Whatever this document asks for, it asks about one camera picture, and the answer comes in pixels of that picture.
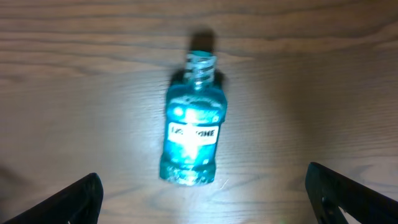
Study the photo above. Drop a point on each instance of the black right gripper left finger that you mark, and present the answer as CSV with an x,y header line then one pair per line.
x,y
79,203

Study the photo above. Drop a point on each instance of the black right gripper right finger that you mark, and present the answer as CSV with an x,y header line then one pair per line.
x,y
331,194

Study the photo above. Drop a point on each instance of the blue Listerine mouthwash bottle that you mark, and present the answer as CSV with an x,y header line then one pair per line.
x,y
195,109

